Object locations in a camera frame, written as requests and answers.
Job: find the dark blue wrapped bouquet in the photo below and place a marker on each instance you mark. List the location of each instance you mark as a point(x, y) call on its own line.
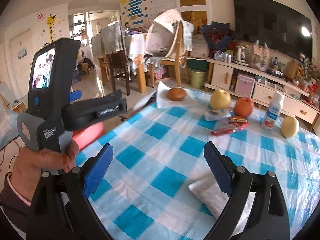
point(217, 36)

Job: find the light wooden chair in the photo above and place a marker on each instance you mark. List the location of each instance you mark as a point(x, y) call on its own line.
point(178, 55)

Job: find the white paper napkin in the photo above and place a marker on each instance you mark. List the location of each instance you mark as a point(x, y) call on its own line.
point(162, 100)

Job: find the cream television cabinet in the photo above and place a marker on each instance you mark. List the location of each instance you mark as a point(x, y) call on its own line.
point(222, 76)

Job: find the pink storage box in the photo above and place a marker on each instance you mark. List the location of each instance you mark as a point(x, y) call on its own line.
point(244, 86)

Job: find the dark wooden chair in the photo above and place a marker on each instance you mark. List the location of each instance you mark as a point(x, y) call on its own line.
point(117, 65)

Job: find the white floral table cover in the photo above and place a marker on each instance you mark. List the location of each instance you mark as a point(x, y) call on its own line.
point(137, 47)

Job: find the glass electric kettle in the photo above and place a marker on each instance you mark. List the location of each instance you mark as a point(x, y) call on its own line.
point(242, 55)

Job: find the wrapped pack of cans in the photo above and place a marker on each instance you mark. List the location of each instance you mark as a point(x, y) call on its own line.
point(223, 56)

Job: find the small gold wall picture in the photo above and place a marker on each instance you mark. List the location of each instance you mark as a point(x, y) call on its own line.
point(193, 20)

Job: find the display shelf with ornaments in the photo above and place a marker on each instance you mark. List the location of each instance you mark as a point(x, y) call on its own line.
point(77, 30)

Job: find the red sun wall sticker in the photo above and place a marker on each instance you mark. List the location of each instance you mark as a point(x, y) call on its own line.
point(40, 16)

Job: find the red apple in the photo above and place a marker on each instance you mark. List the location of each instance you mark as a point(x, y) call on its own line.
point(244, 107)

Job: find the yellow giraffe wall sticker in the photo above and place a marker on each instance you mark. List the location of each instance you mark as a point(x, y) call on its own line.
point(50, 22)

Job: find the yellow pear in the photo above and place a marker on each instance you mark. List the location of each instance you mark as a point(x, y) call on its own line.
point(220, 100)
point(290, 127)

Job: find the person's left forearm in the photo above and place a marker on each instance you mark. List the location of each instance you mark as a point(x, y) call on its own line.
point(12, 202)

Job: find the colourful wall chart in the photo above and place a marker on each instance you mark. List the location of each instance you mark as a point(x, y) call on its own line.
point(135, 5)

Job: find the grey lace chair cover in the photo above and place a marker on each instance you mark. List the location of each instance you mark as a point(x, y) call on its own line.
point(112, 37)
point(96, 46)

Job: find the white printed paper packet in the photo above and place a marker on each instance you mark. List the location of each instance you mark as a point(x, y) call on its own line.
point(207, 195)

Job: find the long red wrapper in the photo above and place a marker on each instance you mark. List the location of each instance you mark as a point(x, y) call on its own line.
point(230, 129)

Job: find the pale green lace towel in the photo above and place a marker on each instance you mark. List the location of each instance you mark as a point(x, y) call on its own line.
point(188, 37)

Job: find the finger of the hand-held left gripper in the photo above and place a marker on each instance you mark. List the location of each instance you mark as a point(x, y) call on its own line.
point(76, 96)

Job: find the white rice sack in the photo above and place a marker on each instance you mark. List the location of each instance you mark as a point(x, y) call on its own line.
point(200, 46)

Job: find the person's left hand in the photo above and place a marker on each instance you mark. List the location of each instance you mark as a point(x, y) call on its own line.
point(32, 165)

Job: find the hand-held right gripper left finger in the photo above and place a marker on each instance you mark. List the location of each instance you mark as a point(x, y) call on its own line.
point(98, 170)

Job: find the brown paper bag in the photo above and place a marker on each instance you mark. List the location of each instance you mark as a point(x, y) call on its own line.
point(291, 70)

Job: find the white yogurt drink bottle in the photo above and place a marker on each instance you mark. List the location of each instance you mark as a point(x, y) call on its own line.
point(272, 115)

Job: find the dried flower bunch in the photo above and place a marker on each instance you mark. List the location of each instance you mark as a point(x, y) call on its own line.
point(308, 71)

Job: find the black flat television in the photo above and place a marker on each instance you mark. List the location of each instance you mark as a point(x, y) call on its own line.
point(270, 25)

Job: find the blue white checkered tablecloth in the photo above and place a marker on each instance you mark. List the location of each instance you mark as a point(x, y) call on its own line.
point(160, 180)

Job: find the white scalloped cloth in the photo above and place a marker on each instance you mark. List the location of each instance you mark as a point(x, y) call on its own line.
point(162, 37)

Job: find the dark green crate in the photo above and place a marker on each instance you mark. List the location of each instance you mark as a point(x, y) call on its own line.
point(197, 64)

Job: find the brown round bun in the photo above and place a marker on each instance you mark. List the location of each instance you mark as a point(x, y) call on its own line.
point(177, 94)

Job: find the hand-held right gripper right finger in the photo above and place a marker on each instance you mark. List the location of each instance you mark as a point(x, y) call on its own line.
point(220, 168)

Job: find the blue door sticker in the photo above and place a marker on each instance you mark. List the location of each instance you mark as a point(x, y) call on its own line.
point(22, 53)

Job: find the clear plastic shopping bags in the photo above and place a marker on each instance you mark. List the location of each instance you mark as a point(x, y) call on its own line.
point(260, 57)

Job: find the pink plastic basin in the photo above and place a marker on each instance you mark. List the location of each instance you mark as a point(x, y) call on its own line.
point(87, 135)

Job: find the clear plastic item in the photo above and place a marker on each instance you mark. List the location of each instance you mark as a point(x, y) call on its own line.
point(216, 115)

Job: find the black tea tray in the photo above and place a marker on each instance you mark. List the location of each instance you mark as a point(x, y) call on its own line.
point(276, 72)

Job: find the light green waste bin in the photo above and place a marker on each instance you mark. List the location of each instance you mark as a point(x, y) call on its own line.
point(198, 78)

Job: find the orange biscuit pack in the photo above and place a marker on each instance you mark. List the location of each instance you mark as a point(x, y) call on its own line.
point(237, 119)

